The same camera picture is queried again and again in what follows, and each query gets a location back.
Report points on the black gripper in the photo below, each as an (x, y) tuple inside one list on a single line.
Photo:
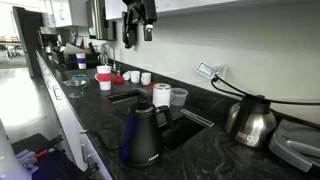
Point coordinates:
[(141, 10)]

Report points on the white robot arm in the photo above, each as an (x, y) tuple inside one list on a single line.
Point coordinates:
[(10, 156)]

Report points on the chrome faucet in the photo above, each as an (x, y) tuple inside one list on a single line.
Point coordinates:
[(111, 55)]

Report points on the tipped white mug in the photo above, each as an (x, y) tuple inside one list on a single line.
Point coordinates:
[(126, 75)]

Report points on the red round lid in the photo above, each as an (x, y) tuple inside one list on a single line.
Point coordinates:
[(118, 79)]

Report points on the red bowl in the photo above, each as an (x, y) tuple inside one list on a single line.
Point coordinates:
[(150, 86)]

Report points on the white cup with red band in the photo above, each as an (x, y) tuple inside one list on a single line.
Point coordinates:
[(104, 78)]

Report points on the white cup with blue band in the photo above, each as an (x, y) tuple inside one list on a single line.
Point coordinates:
[(81, 61)]

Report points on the white paper towel roll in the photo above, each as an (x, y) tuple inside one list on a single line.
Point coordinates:
[(161, 95)]

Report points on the black dish rack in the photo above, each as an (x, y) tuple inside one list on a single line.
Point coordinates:
[(73, 55)]

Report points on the white upper cabinets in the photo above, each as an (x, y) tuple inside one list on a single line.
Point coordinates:
[(68, 11)]

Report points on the white cabinets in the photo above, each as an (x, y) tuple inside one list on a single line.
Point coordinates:
[(66, 116), (68, 11)]

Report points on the blue mug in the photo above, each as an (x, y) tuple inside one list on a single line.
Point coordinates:
[(81, 80)]

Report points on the white label tag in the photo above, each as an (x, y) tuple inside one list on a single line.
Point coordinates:
[(204, 69)]

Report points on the clear plastic container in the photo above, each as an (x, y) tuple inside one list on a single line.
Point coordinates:
[(179, 97)]

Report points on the black coffee machine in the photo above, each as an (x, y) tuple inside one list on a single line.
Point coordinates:
[(49, 40)]

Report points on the metal drain grate strip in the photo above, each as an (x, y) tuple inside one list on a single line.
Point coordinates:
[(197, 117)]

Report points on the dark refrigerator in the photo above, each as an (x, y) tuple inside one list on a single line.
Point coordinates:
[(30, 40)]

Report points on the black recessed counter well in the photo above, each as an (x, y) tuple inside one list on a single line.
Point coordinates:
[(185, 131)]

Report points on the white lower cabinets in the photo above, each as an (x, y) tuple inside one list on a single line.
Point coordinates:
[(66, 116)]

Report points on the black red clamp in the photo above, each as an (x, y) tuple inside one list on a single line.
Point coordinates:
[(50, 146)]

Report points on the black breadboard table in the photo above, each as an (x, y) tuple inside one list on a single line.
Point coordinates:
[(50, 166)]

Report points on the grey plastic tray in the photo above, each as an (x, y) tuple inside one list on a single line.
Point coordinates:
[(293, 146)]

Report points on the white wall power outlet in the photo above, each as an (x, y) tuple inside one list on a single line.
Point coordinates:
[(222, 70)]

